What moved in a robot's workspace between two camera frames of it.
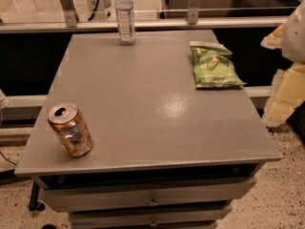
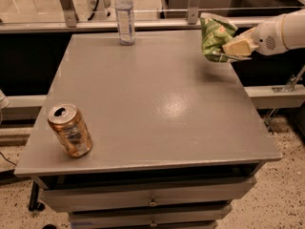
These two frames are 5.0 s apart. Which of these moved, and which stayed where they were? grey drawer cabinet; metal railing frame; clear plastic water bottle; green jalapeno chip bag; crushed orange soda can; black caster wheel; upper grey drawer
Moved: green jalapeno chip bag
Stayed: crushed orange soda can; upper grey drawer; clear plastic water bottle; metal railing frame; black caster wheel; grey drawer cabinet
